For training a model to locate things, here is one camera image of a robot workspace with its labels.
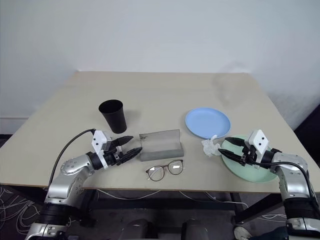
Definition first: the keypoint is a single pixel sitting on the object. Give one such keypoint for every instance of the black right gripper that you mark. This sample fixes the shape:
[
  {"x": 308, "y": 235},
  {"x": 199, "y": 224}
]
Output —
[{"x": 248, "y": 156}]

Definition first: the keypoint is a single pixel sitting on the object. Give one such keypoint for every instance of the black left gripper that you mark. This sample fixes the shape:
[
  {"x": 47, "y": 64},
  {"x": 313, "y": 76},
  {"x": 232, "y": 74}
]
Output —
[{"x": 112, "y": 157}]

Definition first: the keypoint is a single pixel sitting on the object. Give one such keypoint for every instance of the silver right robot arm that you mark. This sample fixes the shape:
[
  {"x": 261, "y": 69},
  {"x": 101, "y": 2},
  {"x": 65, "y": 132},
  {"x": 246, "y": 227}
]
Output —
[{"x": 291, "y": 175}]

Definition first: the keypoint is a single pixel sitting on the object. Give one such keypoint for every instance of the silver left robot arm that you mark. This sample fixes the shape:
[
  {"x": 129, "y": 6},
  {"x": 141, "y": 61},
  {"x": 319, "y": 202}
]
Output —
[{"x": 65, "y": 178}]

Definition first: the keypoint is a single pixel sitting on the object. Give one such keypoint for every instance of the crumpled white tissue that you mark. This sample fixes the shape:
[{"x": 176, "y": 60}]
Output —
[{"x": 209, "y": 148}]

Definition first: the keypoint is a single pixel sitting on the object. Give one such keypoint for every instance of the green plastic plate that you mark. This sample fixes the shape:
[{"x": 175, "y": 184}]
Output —
[{"x": 250, "y": 172}]

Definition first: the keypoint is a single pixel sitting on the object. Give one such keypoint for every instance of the black plastic cup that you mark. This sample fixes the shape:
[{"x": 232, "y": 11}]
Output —
[{"x": 115, "y": 120}]

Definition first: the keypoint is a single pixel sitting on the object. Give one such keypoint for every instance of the grey translucent glasses case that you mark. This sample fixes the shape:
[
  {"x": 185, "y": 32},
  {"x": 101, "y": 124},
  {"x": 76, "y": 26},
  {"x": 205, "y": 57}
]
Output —
[{"x": 161, "y": 147}]

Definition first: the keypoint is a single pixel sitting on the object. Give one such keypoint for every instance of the blue plastic plate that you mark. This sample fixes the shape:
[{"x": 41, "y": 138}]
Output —
[{"x": 207, "y": 122}]

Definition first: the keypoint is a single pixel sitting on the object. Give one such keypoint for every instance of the brown round-framed glasses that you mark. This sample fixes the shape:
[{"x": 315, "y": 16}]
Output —
[{"x": 176, "y": 167}]

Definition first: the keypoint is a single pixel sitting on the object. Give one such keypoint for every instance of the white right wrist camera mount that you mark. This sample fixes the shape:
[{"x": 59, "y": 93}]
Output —
[{"x": 260, "y": 141}]

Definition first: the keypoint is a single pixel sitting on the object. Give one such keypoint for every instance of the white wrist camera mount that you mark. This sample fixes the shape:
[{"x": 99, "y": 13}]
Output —
[
  {"x": 98, "y": 140},
  {"x": 260, "y": 141}
]

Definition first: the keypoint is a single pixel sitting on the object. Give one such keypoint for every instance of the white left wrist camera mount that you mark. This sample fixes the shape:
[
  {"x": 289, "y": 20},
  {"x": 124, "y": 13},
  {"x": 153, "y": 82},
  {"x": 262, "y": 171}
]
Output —
[{"x": 98, "y": 140}]

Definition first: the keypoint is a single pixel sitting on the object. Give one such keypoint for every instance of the black metal table frame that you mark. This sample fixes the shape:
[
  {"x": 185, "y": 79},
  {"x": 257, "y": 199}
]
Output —
[{"x": 162, "y": 204}]

